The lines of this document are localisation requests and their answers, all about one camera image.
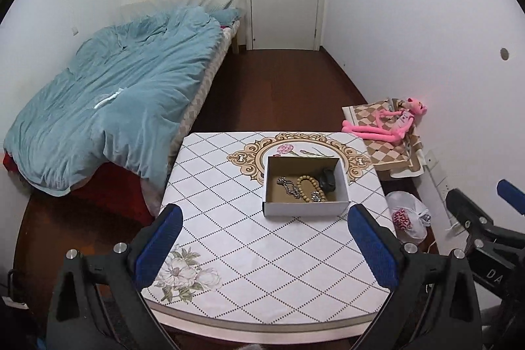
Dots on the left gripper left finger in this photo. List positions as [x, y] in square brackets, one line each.
[153, 243]

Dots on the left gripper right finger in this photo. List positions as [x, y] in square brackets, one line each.
[377, 245]

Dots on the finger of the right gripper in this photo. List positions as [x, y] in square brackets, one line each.
[512, 195]

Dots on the black smart band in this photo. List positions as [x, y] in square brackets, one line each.
[327, 180]

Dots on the white cardboard box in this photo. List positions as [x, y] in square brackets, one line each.
[291, 187]

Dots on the white plastic bag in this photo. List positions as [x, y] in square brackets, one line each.
[409, 215]

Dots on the bed mattress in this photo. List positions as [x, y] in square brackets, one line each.
[152, 197]

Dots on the patterned tablecloth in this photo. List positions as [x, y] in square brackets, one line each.
[230, 263]

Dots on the checkered cushion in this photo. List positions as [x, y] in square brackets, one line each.
[405, 160]

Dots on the pink panther plush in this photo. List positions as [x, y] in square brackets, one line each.
[390, 126]

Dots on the teal blanket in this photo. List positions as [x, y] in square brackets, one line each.
[120, 100]

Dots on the wall socket strip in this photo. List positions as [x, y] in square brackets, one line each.
[434, 187]

